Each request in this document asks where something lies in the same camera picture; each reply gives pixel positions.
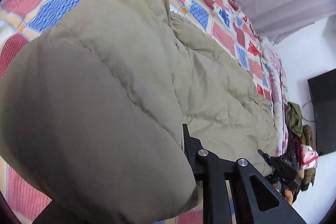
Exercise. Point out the pile of clothes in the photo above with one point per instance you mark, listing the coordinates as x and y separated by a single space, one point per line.
301 143

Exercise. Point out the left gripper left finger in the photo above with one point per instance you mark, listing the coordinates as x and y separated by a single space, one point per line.
65 213

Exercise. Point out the patchwork leaf bedspread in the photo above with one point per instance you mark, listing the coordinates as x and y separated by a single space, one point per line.
22 21

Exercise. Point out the person's right hand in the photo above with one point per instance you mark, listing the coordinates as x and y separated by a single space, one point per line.
286 193

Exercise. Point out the black wall television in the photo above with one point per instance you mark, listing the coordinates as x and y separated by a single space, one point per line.
323 96

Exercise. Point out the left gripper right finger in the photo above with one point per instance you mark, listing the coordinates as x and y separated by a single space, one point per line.
235 191

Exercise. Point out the beige quilted jacket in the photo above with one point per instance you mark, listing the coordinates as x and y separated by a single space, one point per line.
92 110

